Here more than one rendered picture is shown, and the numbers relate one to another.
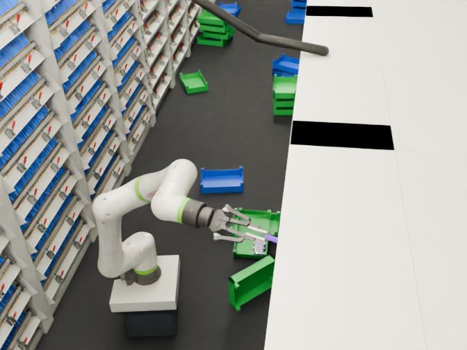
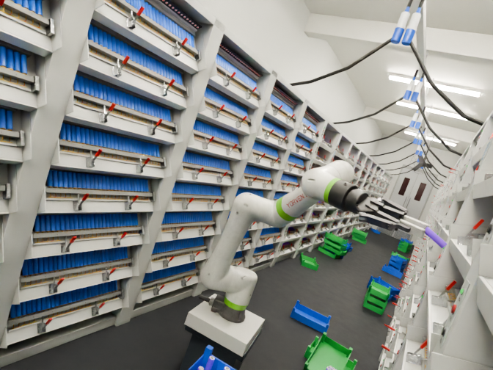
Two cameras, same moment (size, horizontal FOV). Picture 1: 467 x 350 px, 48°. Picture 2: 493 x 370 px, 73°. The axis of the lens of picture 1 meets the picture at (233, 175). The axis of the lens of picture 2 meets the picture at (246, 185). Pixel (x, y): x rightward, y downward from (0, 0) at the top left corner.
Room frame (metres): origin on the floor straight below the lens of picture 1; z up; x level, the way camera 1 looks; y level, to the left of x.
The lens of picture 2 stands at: (0.24, 0.10, 1.19)
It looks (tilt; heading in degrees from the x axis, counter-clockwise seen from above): 7 degrees down; 18
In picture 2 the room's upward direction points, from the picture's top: 19 degrees clockwise
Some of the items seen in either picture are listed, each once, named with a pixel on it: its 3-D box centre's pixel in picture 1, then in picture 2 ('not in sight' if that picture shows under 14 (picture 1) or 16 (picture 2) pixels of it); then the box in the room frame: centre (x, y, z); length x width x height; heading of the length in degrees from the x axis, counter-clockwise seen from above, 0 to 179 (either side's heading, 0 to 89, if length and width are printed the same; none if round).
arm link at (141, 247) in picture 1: (140, 253); (238, 286); (1.85, 0.47, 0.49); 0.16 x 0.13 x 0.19; 129
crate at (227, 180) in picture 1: (222, 179); (310, 316); (3.02, 0.08, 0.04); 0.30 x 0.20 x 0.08; 90
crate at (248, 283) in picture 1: (254, 282); not in sight; (1.99, -0.09, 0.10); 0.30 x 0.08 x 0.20; 125
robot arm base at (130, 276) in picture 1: (134, 272); (222, 305); (1.84, 0.51, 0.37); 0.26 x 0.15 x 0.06; 101
